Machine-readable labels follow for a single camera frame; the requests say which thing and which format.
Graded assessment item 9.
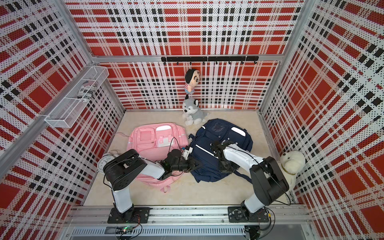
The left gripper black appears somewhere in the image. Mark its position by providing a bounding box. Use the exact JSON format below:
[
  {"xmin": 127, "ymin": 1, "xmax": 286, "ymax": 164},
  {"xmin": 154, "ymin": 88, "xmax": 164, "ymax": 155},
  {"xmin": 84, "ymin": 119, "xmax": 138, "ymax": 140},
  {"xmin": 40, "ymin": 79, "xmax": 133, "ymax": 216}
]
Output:
[{"xmin": 171, "ymin": 156, "xmax": 203, "ymax": 172}]

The navy blue backpack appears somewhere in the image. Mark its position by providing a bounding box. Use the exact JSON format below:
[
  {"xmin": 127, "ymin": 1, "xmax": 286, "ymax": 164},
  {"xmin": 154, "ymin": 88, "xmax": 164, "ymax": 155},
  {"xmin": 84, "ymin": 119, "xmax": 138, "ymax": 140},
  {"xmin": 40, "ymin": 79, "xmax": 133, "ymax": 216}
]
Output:
[{"xmin": 189, "ymin": 119, "xmax": 253, "ymax": 183}]

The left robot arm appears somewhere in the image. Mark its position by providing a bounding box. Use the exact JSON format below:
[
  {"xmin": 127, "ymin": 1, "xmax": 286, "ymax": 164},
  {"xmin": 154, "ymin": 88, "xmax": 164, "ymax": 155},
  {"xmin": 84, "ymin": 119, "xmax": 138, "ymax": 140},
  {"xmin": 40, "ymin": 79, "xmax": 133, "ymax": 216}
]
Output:
[{"xmin": 103, "ymin": 149, "xmax": 203, "ymax": 214}]

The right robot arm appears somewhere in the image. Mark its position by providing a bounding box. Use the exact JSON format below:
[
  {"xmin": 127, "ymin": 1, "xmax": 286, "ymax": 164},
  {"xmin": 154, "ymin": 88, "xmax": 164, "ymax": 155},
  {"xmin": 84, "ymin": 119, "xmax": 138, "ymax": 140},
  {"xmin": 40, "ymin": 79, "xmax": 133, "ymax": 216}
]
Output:
[{"xmin": 211, "ymin": 141, "xmax": 289, "ymax": 214}]

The pink backpack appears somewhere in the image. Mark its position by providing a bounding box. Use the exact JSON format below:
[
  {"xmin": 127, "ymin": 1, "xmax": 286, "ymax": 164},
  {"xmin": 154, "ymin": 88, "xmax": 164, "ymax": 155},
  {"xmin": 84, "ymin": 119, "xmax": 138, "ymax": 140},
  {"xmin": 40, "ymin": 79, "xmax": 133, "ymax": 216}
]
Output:
[{"xmin": 115, "ymin": 122, "xmax": 190, "ymax": 193}]

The grey husky plush toy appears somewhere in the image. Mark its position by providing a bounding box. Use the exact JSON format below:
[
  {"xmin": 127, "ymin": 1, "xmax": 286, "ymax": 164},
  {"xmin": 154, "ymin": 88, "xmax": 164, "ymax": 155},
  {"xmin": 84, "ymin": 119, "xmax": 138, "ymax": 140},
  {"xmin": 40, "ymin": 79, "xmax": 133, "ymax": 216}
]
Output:
[{"xmin": 182, "ymin": 95, "xmax": 207, "ymax": 126}]

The white fluffy plush dog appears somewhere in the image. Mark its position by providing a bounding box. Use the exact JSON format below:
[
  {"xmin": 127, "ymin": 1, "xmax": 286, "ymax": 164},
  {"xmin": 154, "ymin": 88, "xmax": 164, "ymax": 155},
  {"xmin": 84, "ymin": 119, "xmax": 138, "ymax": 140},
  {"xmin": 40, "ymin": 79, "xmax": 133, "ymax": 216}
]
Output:
[{"xmin": 280, "ymin": 151, "xmax": 306, "ymax": 192}]

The white alarm clock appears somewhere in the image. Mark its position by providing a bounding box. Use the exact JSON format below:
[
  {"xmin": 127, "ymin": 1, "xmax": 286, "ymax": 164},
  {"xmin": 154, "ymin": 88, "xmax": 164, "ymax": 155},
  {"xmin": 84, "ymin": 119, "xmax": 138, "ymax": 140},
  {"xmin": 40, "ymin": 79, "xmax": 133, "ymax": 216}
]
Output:
[{"xmin": 97, "ymin": 154, "xmax": 116, "ymax": 175}]

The black-haired hanging doll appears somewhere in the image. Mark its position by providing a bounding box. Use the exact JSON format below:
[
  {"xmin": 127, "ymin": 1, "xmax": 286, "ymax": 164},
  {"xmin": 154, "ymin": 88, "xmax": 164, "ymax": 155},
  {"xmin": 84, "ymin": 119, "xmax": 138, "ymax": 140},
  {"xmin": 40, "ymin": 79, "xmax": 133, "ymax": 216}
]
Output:
[{"xmin": 185, "ymin": 69, "xmax": 200, "ymax": 94}]

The green circuit board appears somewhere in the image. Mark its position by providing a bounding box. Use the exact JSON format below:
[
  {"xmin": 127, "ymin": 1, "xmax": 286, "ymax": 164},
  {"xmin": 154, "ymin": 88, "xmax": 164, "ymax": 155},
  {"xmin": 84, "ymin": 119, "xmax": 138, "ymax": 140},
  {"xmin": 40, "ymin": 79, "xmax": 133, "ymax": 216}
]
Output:
[{"xmin": 115, "ymin": 226, "xmax": 135, "ymax": 235}]

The striped can in basket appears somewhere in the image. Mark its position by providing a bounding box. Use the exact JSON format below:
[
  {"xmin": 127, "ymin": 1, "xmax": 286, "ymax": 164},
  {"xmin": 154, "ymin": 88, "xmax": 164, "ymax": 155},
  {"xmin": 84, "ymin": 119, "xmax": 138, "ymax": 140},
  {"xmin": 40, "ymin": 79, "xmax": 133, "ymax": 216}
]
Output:
[{"xmin": 77, "ymin": 81, "xmax": 97, "ymax": 102}]

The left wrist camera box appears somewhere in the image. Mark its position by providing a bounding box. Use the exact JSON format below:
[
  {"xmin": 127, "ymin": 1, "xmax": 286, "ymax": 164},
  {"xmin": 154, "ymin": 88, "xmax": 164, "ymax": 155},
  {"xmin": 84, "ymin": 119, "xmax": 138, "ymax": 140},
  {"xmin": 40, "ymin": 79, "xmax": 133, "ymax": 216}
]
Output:
[{"xmin": 182, "ymin": 146, "xmax": 193, "ymax": 160}]

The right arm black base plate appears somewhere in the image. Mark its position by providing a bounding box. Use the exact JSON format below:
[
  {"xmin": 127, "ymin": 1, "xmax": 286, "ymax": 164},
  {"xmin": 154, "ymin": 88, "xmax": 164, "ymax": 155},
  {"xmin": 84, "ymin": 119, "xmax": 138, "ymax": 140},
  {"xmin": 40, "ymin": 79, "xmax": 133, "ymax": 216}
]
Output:
[{"xmin": 228, "ymin": 206, "xmax": 270, "ymax": 224}]

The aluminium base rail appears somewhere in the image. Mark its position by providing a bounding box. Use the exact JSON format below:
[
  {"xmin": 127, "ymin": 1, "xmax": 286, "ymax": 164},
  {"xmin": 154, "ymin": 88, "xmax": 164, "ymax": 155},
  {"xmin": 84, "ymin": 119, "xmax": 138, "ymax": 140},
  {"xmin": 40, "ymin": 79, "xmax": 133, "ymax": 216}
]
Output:
[{"xmin": 64, "ymin": 205, "xmax": 312, "ymax": 227}]

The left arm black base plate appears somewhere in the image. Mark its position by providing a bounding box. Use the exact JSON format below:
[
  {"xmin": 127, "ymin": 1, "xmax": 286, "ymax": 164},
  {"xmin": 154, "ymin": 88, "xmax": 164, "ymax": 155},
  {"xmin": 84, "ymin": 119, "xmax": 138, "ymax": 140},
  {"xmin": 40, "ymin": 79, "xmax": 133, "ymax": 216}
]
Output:
[{"xmin": 107, "ymin": 207, "xmax": 151, "ymax": 224}]

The black wall hook rail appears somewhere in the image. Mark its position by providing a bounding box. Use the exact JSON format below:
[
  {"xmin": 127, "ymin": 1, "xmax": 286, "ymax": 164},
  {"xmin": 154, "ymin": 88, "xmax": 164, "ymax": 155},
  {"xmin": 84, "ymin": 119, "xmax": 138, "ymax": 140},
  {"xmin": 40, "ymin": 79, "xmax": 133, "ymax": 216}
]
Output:
[{"xmin": 161, "ymin": 56, "xmax": 260, "ymax": 63}]

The white wire mesh basket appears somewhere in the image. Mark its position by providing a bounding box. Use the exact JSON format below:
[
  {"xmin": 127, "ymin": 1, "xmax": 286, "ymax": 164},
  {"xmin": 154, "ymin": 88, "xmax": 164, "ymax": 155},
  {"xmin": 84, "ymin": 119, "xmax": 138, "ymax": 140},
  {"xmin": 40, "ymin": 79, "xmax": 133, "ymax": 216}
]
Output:
[{"xmin": 45, "ymin": 66, "xmax": 109, "ymax": 129}]

